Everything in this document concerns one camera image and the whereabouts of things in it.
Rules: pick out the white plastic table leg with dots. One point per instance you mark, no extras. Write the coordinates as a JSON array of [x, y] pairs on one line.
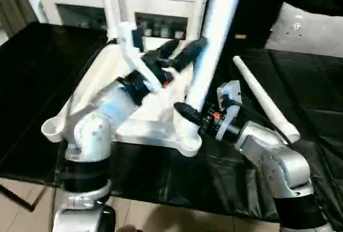
[[108, 7], [262, 95], [217, 28], [199, 7]]

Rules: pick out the white plastic table top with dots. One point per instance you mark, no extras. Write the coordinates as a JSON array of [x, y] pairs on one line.
[[155, 133]]

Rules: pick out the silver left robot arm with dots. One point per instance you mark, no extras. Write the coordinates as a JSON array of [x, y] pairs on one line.
[[91, 135]]

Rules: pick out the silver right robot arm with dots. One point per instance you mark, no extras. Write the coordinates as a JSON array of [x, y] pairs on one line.
[[273, 157]]

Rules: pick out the gold sofa label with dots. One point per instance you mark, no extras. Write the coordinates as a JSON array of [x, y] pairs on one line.
[[240, 36]]

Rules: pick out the black sofa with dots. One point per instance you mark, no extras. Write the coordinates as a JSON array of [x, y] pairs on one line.
[[262, 1]]

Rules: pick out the grey printed cushion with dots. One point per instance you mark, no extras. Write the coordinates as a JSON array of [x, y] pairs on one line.
[[308, 33]]

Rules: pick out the black work mat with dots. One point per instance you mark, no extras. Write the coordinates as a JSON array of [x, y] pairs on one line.
[[32, 82]]

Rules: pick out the brown curtain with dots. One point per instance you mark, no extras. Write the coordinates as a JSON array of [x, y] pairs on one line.
[[13, 1]]

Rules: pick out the black metal stand leg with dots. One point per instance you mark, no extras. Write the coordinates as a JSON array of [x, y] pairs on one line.
[[24, 201]]

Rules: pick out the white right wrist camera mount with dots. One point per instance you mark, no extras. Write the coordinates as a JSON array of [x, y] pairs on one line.
[[230, 92]]

